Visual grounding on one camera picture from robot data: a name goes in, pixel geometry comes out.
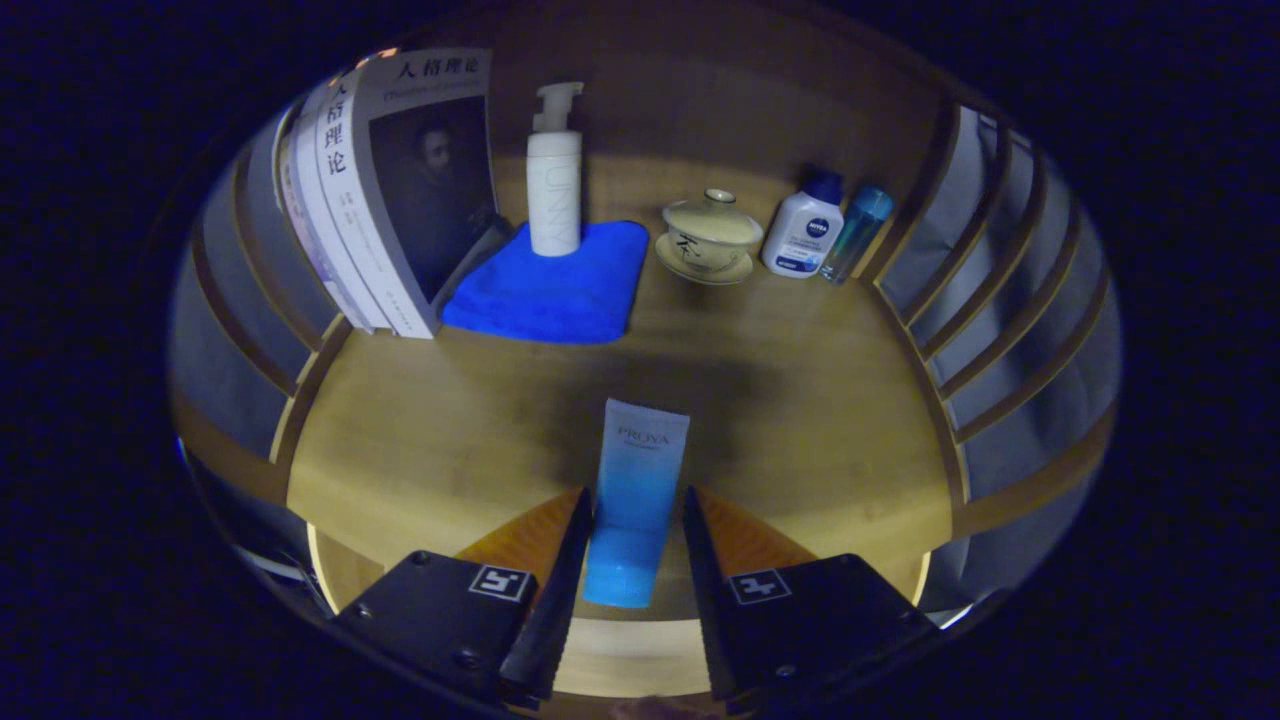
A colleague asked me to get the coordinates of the blue gradient tube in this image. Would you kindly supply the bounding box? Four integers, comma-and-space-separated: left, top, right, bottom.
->
582, 398, 691, 609

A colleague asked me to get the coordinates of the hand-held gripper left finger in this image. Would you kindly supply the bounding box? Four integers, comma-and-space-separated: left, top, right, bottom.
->
330, 486, 596, 711

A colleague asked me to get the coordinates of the white pump bottle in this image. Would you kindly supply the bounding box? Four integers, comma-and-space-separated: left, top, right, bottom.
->
526, 82, 586, 258

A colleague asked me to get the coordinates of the thin pale purple book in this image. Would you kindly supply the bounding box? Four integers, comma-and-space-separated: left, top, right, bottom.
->
277, 100, 373, 334

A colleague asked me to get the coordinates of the wooden cabinet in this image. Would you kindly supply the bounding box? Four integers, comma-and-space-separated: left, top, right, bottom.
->
168, 0, 1121, 701

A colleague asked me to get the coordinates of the white bottle with blue cap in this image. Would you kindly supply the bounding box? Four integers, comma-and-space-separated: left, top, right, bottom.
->
761, 168, 847, 280

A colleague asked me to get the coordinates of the white book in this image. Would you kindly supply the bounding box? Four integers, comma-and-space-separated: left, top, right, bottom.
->
314, 72, 399, 333

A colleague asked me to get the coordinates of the wooden countertop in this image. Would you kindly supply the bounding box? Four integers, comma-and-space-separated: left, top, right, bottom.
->
285, 150, 956, 701

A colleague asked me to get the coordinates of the blue cloth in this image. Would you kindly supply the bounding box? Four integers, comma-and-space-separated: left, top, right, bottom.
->
441, 220, 651, 346

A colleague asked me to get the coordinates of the teal bottle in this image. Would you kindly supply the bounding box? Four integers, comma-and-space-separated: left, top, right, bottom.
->
820, 186, 895, 286

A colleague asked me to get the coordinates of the ceramic lidded cup with saucer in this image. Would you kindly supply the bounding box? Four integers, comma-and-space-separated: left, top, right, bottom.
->
655, 188, 765, 287

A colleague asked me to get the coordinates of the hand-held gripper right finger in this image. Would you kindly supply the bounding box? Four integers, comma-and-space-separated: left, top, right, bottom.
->
682, 486, 941, 713

